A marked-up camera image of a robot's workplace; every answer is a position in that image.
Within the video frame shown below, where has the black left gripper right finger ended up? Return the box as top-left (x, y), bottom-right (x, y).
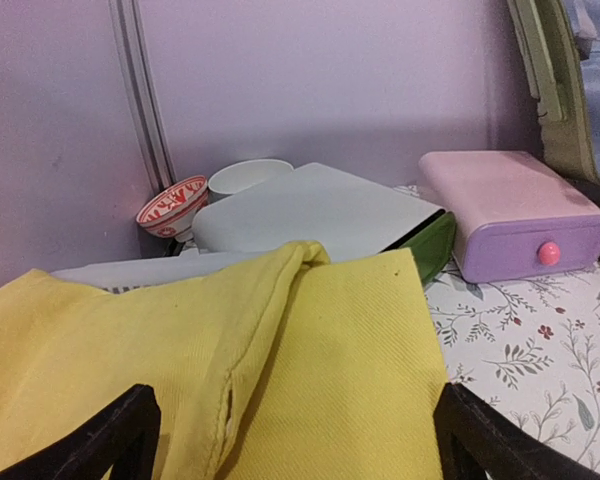
top-left (434, 383), bottom-right (600, 480)

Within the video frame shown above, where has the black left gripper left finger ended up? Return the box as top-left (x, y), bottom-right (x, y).
top-left (0, 384), bottom-right (161, 480)

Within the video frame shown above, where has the white perforated plastic basket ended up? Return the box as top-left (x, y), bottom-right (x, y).
top-left (51, 250), bottom-right (263, 294)

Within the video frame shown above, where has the yellow garment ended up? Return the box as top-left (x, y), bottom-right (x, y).
top-left (0, 242), bottom-right (447, 479)

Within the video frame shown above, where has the purple drawer box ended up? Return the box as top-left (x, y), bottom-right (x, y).
top-left (418, 150), bottom-right (600, 283)

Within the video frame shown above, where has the white green drawer box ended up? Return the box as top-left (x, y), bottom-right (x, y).
top-left (192, 163), bottom-right (456, 284)

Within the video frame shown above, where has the green hard-shell suitcase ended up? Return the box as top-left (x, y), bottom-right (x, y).
top-left (507, 1), bottom-right (600, 185)

